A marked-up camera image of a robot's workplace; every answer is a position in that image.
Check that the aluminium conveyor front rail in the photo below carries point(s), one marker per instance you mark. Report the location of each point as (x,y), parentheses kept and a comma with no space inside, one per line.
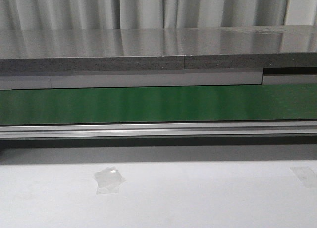
(159,129)

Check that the clear tape strip right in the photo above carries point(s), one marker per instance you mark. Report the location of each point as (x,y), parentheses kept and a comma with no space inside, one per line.
(306,175)

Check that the grey conveyor back guard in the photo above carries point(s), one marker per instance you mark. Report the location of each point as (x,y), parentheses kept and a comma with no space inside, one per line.
(152,78)

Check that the green conveyor belt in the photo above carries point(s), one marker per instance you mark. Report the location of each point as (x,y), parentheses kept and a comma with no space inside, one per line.
(159,104)

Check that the clear tape patch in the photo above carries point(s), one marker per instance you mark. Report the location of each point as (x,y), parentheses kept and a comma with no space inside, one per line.
(108,181)

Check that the white pleated curtain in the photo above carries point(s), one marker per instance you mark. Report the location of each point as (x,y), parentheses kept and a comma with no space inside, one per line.
(153,14)

